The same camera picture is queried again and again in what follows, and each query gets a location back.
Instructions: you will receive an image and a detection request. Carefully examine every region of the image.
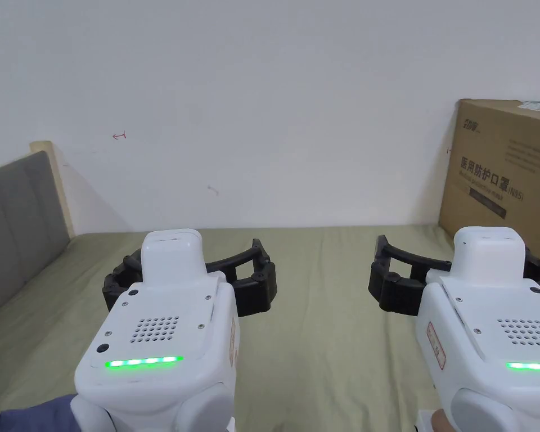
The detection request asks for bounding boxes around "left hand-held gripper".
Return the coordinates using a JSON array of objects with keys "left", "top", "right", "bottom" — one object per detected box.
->
[{"left": 70, "top": 229, "right": 277, "bottom": 432}]

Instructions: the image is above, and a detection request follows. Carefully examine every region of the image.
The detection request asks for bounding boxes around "grey padded headboard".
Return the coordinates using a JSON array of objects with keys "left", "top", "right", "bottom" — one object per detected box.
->
[{"left": 0, "top": 141, "right": 77, "bottom": 323}]

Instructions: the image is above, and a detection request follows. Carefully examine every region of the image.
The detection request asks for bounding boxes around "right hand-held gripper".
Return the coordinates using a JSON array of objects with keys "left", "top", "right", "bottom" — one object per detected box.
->
[{"left": 368, "top": 226, "right": 540, "bottom": 432}]

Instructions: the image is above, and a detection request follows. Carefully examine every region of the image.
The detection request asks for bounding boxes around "brown cardboard carton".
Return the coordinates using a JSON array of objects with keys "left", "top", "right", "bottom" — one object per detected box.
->
[{"left": 438, "top": 98, "right": 540, "bottom": 267}]

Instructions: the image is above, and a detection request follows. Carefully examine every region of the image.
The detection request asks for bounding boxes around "person's right hand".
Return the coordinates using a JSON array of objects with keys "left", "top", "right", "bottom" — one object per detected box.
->
[{"left": 431, "top": 408, "right": 453, "bottom": 432}]

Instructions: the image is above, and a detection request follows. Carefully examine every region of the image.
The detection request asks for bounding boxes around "bed with pale green sheet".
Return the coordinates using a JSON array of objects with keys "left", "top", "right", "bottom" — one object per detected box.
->
[{"left": 0, "top": 224, "right": 540, "bottom": 432}]

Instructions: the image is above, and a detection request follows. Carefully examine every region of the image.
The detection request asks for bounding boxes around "dark blue garment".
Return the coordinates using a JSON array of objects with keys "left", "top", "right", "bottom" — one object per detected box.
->
[{"left": 0, "top": 393, "right": 80, "bottom": 432}]

